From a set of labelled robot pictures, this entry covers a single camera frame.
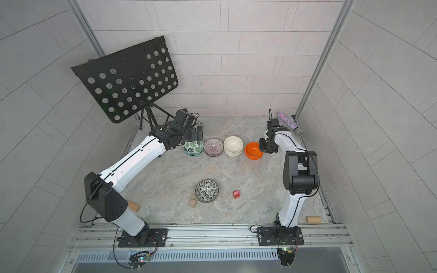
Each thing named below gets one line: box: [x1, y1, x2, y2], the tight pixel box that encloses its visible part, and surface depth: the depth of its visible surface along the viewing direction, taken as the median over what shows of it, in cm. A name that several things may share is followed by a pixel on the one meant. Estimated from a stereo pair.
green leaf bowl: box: [183, 140, 205, 157], surface depth 99 cm
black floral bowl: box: [194, 179, 220, 204], surface depth 84 cm
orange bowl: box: [244, 142, 265, 161], surface depth 96 cm
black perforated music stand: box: [70, 35, 179, 131], surface depth 72 cm
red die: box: [232, 189, 241, 200], surface depth 84 cm
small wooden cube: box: [188, 199, 197, 209], surface depth 81 cm
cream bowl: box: [223, 135, 244, 157], surface depth 97 cm
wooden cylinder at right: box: [305, 216, 323, 224], surface depth 77 cm
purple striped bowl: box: [203, 138, 224, 157], surface depth 98 cm
